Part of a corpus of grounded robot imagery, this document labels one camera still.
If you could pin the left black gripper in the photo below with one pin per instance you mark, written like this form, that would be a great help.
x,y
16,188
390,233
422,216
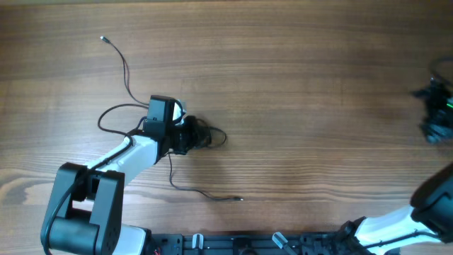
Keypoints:
x,y
195,135

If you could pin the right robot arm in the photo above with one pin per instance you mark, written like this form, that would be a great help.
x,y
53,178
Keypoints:
x,y
428,217

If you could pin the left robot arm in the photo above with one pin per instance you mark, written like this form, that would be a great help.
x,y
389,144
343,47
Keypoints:
x,y
84,213

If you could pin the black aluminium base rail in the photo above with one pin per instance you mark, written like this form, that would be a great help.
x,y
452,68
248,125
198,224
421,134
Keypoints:
x,y
198,244

